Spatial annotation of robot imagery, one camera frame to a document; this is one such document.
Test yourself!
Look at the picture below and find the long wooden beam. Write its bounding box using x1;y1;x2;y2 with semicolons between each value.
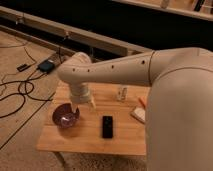
0;6;150;56

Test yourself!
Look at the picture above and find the black floor cable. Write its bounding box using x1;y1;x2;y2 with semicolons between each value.
0;39;73;120

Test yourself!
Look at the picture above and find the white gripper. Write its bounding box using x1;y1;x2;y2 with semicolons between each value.
69;84;96;113

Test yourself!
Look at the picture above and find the teal power adapter box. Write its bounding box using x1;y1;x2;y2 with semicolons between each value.
37;60;55;73

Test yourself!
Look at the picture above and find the white sponge block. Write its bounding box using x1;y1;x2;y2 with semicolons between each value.
131;107;145;123

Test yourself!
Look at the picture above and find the purple bowl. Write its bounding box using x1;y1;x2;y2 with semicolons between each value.
52;103;80;128

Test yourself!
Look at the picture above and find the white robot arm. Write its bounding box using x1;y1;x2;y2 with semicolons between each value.
58;48;213;171

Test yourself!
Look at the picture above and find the wooden table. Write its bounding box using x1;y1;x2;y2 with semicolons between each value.
37;82;149;155

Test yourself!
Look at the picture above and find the orange carrot toy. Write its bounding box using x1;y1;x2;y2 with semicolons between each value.
139;97;147;108

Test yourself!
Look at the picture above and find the small black device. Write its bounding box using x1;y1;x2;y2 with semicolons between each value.
17;64;30;72

